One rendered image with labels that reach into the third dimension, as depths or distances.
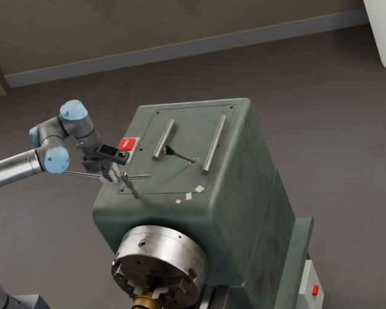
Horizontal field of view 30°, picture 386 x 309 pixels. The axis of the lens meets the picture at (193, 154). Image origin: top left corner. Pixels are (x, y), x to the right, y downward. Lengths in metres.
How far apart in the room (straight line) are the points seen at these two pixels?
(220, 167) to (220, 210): 0.16
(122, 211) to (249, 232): 0.48
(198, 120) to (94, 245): 1.80
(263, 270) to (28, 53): 3.57
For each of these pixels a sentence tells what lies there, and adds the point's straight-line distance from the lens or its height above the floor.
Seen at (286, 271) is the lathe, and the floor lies 0.54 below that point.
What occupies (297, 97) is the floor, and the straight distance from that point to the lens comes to 4.70.
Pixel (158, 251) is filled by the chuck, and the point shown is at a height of 1.22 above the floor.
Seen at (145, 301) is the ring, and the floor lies 1.12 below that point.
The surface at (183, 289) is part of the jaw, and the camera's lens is 2.37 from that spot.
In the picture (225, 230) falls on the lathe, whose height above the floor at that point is 1.12.
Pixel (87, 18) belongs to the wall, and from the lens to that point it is 5.51.
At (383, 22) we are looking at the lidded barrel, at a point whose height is 0.40.
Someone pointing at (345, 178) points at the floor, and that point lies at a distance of 4.08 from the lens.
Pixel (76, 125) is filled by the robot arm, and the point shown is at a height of 1.63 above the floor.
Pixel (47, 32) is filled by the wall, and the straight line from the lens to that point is 5.72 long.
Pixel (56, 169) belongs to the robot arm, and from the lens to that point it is 2.21.
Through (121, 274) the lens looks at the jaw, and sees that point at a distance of 2.42.
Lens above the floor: 2.87
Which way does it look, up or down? 39 degrees down
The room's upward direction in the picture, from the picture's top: 25 degrees counter-clockwise
